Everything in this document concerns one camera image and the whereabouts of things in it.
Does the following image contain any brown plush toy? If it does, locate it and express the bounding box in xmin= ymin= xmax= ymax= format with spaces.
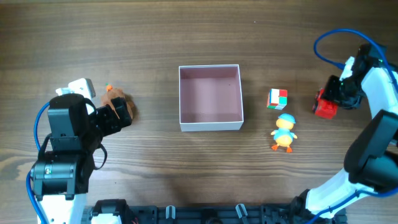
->
xmin=101 ymin=85 xmax=135 ymax=119

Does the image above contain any red toy truck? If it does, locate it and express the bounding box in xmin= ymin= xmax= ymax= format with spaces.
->
xmin=312 ymin=88 xmax=338 ymax=119

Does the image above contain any small colourful puzzle cube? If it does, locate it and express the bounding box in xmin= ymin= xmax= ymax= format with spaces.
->
xmin=267 ymin=88 xmax=288 ymax=110

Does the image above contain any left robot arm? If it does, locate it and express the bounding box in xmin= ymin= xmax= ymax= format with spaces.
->
xmin=26 ymin=93 xmax=132 ymax=223

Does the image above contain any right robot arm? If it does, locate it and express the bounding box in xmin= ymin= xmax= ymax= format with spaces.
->
xmin=295 ymin=44 xmax=397 ymax=223

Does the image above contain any yellow toy duck blue hat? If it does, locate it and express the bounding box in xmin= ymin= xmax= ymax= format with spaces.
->
xmin=271 ymin=113 xmax=298 ymax=153

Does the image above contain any white box pink interior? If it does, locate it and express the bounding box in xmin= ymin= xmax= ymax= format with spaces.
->
xmin=178 ymin=64 xmax=244 ymax=132

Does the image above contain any blue left cable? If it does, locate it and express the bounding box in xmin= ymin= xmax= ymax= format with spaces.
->
xmin=25 ymin=101 xmax=52 ymax=224

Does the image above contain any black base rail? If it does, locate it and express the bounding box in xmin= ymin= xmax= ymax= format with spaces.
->
xmin=81 ymin=199 xmax=348 ymax=224

